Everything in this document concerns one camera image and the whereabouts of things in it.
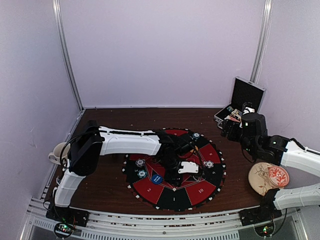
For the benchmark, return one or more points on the left aluminium frame post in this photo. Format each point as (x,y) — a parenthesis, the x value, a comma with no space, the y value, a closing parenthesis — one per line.
(56,4)

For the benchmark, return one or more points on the green chips stack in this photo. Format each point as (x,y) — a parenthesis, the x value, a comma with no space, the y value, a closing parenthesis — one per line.
(196,135)

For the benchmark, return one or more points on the blue small blind button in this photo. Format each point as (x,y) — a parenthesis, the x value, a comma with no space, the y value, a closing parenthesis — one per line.
(156,179)

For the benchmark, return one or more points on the orange patterned small plate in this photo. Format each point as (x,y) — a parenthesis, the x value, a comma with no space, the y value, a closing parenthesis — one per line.
(278,176)

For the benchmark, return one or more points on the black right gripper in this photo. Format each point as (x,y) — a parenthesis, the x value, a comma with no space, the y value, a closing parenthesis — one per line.
(226,127)

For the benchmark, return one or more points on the blue cream chips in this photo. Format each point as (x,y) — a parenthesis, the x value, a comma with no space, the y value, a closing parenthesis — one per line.
(140,163)

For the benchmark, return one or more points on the right aluminium frame post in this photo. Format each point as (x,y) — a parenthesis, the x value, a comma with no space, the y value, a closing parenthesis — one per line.
(263,37)

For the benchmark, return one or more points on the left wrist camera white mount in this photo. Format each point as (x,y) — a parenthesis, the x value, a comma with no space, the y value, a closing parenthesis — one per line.
(188,167)

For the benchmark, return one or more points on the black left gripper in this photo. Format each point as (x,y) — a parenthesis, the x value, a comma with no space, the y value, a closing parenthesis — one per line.
(173,179)

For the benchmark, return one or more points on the round red black poker mat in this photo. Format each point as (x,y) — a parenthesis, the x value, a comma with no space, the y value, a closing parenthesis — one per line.
(192,193)

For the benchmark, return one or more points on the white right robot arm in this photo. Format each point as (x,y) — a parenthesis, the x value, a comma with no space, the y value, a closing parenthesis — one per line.
(274,157)

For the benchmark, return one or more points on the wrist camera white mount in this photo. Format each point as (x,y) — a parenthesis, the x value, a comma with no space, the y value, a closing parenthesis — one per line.
(247,107)
(188,167)

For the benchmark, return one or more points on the cream floral plate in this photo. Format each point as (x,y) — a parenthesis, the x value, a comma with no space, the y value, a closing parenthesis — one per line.
(258,178)

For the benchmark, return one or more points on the white floral ceramic mug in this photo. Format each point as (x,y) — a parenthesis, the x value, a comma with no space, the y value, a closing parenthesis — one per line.
(54,156)

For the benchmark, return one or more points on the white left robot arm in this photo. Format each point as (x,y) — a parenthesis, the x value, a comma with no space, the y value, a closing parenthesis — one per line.
(95,141)

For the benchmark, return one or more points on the aluminium frame post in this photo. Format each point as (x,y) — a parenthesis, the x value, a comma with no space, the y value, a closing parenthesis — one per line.
(263,37)
(56,4)

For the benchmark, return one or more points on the aluminium poker case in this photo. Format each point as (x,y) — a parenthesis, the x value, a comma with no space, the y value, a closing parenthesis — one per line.
(243,91)

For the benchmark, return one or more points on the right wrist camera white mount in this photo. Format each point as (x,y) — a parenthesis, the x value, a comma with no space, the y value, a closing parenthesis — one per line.
(247,107)

